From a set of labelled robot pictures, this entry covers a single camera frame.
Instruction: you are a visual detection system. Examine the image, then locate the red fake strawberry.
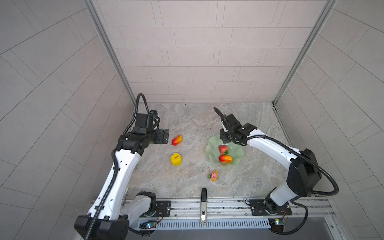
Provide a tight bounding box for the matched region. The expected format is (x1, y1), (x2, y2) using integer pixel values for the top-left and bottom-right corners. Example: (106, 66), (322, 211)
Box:
(218, 145), (229, 155)

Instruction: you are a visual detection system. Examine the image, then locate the left green circuit board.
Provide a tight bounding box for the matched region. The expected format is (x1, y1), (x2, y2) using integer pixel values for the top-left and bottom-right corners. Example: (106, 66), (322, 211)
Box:
(140, 221), (158, 230)

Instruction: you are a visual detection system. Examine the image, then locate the green circuit board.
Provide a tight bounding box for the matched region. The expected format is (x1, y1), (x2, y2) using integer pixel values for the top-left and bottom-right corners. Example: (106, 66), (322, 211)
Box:
(140, 221), (158, 230)
(268, 218), (286, 234)

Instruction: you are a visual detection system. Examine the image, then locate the aluminium rail frame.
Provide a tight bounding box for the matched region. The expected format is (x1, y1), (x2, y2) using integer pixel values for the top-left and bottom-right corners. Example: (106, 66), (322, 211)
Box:
(119, 196), (335, 223)

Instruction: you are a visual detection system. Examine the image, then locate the red yellow fake mango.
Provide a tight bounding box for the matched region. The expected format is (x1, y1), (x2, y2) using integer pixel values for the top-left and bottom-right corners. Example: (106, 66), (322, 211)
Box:
(171, 135), (183, 146)

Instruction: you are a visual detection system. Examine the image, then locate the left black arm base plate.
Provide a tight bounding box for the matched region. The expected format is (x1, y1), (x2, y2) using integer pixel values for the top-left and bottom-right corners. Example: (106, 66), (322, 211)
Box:
(152, 201), (171, 218)

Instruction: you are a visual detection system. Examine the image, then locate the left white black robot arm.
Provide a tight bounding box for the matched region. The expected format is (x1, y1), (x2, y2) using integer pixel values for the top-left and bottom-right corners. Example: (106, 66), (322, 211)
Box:
(74, 93), (169, 240)

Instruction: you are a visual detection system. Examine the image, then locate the right green circuit board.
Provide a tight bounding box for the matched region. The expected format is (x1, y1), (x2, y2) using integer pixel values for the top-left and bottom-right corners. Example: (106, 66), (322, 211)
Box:
(268, 218), (286, 234)

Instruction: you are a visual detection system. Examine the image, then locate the light green scalloped fruit bowl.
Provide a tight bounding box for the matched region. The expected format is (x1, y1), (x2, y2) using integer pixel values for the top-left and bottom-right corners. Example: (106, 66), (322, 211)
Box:
(206, 135), (244, 167)

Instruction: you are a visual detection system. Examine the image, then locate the red orange fake mango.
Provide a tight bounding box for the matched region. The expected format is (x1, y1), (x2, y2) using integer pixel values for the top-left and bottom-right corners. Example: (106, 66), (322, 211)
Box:
(218, 155), (233, 164)

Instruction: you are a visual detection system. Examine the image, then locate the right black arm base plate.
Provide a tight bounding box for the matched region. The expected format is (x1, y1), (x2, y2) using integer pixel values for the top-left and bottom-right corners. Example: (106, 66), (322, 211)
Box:
(246, 199), (293, 217)

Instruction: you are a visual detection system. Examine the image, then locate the small pink yellow toy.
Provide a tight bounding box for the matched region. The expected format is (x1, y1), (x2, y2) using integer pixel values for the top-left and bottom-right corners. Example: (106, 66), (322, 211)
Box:
(208, 171), (218, 182)

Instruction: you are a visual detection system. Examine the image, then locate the yellow fake bell pepper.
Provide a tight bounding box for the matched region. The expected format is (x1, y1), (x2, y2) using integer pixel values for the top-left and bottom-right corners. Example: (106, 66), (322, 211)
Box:
(171, 153), (182, 166)

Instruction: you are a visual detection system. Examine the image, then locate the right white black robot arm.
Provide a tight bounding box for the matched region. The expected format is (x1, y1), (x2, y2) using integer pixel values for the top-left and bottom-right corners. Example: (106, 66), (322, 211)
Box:
(214, 107), (339, 215)

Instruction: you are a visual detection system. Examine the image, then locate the black silver handle tool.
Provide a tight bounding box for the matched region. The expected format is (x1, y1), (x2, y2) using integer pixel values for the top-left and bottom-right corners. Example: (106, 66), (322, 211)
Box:
(200, 188), (208, 224)

